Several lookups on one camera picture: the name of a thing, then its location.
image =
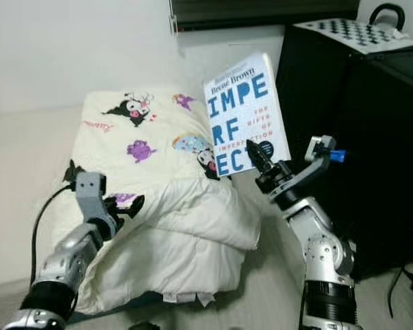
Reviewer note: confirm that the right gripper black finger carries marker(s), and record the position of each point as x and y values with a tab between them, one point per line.
260	159

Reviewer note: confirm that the cream cartoon print duvet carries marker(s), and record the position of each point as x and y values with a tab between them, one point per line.
165	234

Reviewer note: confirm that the white book with blue letters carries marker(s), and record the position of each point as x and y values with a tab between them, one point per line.
241	103

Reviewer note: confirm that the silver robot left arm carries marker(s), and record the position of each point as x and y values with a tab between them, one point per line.
69	258

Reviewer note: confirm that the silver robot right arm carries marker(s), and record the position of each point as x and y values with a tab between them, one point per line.
323	254

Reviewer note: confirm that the mattress with cream sheet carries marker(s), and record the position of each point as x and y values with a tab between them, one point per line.
20	179

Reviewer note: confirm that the black white checkerboard sheet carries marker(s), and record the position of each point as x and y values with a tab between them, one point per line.
358	34

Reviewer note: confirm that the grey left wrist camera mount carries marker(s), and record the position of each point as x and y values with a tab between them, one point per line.
89	189

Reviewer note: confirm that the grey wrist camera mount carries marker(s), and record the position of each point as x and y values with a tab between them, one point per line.
316	148
89	189

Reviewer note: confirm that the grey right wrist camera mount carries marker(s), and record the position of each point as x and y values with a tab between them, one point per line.
316	148

